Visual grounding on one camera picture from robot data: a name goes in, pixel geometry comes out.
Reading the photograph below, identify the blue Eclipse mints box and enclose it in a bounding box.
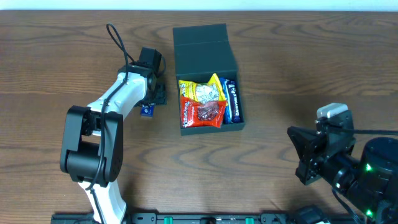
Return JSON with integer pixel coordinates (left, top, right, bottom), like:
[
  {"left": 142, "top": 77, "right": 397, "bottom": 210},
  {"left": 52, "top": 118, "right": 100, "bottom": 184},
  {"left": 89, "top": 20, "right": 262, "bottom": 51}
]
[{"left": 140, "top": 105, "right": 155, "bottom": 118}]

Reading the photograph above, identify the yellow Hacks candy bag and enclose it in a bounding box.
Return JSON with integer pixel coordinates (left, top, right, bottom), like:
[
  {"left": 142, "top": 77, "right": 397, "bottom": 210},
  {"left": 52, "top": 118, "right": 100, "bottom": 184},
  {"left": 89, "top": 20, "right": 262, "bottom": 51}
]
[{"left": 178, "top": 73, "right": 226, "bottom": 104}]

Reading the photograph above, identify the red Hacks candy bag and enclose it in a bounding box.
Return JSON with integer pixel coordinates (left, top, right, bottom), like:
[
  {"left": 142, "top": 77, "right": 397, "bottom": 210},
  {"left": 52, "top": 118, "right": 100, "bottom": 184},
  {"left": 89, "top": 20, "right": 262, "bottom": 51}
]
[{"left": 180, "top": 96, "right": 226, "bottom": 128}]

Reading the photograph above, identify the blue Oreo cookie pack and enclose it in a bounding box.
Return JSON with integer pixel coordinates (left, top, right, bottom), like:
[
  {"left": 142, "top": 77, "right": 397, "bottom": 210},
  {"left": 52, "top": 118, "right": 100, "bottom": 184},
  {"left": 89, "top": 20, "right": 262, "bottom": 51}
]
[{"left": 220, "top": 78, "right": 232, "bottom": 124}]

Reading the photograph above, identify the Dairy Milk chocolate bar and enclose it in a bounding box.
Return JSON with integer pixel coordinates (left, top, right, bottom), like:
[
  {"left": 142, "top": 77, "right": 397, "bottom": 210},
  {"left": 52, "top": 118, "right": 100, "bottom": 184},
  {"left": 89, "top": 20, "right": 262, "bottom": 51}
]
[{"left": 226, "top": 80, "right": 241, "bottom": 123}]

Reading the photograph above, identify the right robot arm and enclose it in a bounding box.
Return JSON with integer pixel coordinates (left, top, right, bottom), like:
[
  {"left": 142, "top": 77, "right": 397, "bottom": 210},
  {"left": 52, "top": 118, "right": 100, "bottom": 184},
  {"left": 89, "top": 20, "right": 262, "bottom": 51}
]
[{"left": 287, "top": 110, "right": 397, "bottom": 223}]

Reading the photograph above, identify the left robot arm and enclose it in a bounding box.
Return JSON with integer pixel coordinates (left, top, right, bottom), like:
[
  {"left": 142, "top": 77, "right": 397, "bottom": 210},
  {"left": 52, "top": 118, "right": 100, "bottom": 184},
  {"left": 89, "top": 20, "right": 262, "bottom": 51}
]
[{"left": 60, "top": 63, "right": 165, "bottom": 223}]

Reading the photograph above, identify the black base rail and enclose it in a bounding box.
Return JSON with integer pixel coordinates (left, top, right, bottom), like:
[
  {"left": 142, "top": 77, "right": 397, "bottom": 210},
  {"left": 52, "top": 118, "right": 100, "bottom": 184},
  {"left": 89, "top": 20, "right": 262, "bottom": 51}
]
[{"left": 51, "top": 205, "right": 364, "bottom": 224}]

